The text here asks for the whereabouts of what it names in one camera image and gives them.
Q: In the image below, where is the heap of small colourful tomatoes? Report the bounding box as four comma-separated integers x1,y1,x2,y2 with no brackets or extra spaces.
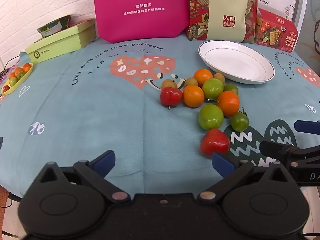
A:
2,63,32,92

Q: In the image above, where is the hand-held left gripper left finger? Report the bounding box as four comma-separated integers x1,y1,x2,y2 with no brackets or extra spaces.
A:
30,150,130,203

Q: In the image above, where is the green instant noodle bowl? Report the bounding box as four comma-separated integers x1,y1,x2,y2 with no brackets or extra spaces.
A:
37,15,72,38

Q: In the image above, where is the green tomato with stem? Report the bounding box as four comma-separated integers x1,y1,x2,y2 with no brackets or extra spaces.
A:
231,108,250,132

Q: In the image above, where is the red cracker box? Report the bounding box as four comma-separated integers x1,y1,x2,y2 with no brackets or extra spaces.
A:
254,7,297,53

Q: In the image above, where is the pink fabric bag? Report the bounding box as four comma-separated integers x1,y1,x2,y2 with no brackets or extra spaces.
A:
92,0,190,43

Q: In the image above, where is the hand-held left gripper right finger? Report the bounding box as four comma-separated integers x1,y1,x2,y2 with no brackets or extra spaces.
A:
197,152,299,203

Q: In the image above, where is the small green lime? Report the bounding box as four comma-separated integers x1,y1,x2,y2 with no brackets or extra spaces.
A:
223,83,239,96

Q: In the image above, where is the light green cardboard box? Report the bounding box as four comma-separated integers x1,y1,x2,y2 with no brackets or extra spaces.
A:
25,19,97,63

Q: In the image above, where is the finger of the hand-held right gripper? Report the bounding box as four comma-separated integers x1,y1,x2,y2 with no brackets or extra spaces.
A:
259,141,300,161
294,120,320,133

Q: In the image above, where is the white plate with dark rim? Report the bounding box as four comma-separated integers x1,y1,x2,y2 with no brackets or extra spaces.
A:
198,40,276,85

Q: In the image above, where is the yellow-green oval tray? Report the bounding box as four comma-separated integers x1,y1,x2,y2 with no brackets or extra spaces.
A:
1,62,34,95

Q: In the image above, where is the orange tangerine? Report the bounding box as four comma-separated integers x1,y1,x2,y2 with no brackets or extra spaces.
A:
216,91,240,117
194,69,213,87
183,85,205,108

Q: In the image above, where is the large green jujube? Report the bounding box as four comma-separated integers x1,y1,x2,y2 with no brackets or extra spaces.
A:
199,104,224,130
202,79,224,100

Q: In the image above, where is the red wax apple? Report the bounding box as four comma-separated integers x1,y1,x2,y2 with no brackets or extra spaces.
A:
160,87,183,110
200,128,230,157

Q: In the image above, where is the blue printed tablecloth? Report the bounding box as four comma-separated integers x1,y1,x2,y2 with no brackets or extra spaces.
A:
0,36,320,198

